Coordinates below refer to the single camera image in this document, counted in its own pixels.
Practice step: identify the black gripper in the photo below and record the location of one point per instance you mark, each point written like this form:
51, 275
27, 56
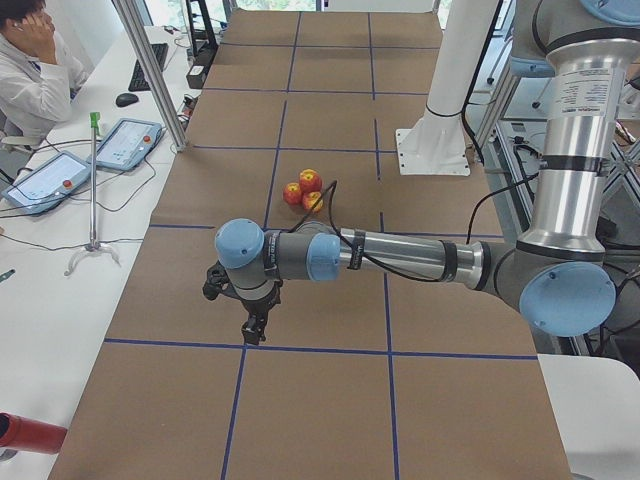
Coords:
255, 305

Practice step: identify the blue teach pendant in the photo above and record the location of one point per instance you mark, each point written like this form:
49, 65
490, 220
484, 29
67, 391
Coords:
127, 144
48, 185

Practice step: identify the red yellow apple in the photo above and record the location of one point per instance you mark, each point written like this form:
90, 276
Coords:
292, 194
310, 181
312, 201

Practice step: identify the aluminium frame post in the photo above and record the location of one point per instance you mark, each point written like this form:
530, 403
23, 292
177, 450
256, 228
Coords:
133, 24

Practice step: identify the white table corner panel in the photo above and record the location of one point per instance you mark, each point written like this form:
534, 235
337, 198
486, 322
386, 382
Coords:
596, 405

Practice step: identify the near blue teach pendant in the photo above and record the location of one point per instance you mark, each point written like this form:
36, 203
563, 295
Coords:
48, 185

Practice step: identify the black computer mouse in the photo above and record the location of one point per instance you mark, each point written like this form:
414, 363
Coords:
126, 99

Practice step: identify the far blue teach pendant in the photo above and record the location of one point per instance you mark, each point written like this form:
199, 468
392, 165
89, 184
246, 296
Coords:
127, 144

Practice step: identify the green handled grabber tool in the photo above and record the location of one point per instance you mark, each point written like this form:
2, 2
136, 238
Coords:
94, 247

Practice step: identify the red bottle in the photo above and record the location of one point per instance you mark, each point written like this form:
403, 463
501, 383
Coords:
25, 434

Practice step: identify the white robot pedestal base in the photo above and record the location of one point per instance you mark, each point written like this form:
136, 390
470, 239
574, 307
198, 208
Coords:
435, 145

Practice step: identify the red yellow apple front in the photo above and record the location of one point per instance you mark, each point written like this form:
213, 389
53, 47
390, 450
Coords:
312, 201

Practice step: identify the person in white coat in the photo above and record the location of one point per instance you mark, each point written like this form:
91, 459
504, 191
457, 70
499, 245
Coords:
40, 76

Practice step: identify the red yellow apple left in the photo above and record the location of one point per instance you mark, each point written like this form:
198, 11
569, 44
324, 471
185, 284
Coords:
310, 181

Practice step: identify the red yellow apple back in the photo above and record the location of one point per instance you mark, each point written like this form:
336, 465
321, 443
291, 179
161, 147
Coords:
292, 194

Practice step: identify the black computer box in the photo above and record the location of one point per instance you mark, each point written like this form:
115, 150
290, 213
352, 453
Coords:
203, 54

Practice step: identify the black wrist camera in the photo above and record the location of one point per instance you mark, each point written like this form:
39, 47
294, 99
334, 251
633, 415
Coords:
218, 283

